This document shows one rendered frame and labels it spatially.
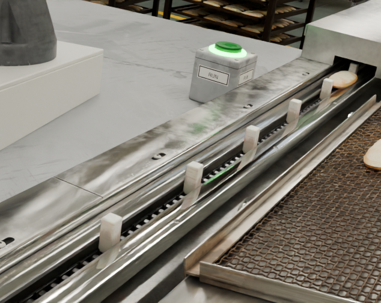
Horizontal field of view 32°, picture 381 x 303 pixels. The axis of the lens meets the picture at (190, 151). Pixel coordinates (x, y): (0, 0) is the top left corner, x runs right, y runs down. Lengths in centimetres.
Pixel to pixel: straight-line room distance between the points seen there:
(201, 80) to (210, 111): 15
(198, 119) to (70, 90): 18
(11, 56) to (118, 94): 21
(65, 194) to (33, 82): 23
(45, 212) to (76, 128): 28
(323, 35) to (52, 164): 57
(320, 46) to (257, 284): 76
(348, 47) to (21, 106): 58
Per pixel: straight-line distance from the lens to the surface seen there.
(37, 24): 82
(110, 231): 53
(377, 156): 66
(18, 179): 69
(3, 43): 81
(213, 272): 43
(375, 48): 111
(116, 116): 87
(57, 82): 83
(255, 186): 74
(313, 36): 114
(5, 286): 49
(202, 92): 96
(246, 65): 95
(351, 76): 110
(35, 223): 54
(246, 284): 43
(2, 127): 74
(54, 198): 57
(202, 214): 59
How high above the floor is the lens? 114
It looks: 24 degrees down
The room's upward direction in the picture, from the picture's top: 9 degrees clockwise
